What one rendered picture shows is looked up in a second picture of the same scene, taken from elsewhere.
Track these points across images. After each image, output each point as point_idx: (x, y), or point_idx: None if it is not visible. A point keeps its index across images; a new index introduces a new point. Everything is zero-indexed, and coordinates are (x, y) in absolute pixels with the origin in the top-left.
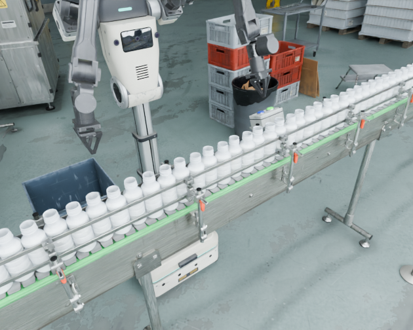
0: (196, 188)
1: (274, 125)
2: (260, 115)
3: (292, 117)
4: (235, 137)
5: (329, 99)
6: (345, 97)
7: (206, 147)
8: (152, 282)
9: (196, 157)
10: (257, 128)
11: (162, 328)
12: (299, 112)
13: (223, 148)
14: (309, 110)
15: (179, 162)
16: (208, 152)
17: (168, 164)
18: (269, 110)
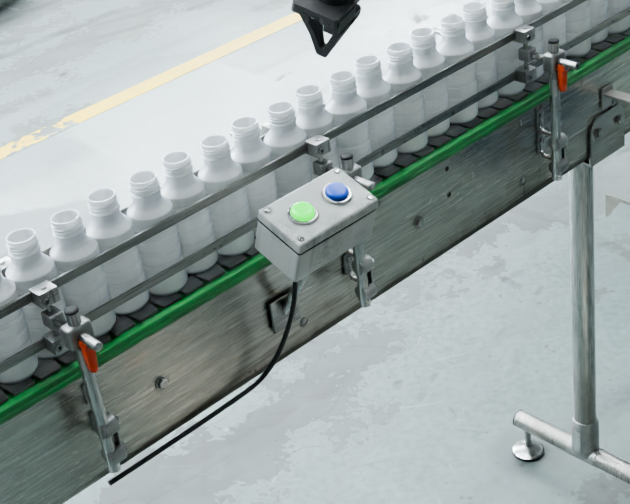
0: (456, 14)
1: (297, 88)
2: (337, 168)
3: (243, 117)
4: (396, 56)
5: (92, 201)
6: (20, 239)
7: (458, 25)
8: (569, 209)
9: (475, 21)
10: (342, 87)
11: (573, 356)
12: (213, 155)
13: (419, 34)
14: (182, 156)
15: (505, 8)
16: (448, 19)
17: (548, 48)
18: (305, 199)
